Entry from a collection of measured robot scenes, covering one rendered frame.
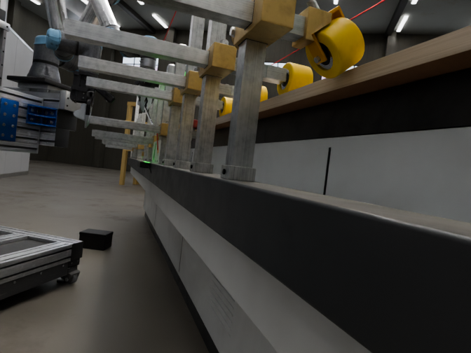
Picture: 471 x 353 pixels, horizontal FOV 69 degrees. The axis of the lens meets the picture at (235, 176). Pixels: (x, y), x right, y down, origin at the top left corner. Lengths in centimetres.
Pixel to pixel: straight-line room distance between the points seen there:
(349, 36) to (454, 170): 25
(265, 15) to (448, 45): 23
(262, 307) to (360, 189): 27
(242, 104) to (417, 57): 24
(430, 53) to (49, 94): 168
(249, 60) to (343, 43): 14
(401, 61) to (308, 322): 35
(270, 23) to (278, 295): 35
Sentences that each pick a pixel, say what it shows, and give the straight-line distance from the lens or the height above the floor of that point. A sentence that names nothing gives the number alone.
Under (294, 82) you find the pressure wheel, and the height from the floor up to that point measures 93.
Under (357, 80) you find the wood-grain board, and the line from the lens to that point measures 59.
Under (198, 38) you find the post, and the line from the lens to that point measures 109.
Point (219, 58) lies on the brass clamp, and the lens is 74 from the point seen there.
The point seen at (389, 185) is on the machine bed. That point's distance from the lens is 56.
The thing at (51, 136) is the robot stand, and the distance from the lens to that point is 186.
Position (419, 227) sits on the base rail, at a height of 70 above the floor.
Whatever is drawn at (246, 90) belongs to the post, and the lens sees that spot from 55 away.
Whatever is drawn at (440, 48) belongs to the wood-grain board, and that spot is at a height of 88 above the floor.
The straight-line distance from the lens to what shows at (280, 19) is 52.
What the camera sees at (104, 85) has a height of 94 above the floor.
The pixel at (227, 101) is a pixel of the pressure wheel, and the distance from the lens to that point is 127.
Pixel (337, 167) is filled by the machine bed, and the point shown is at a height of 74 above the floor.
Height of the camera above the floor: 72
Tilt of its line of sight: 1 degrees down
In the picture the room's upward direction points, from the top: 7 degrees clockwise
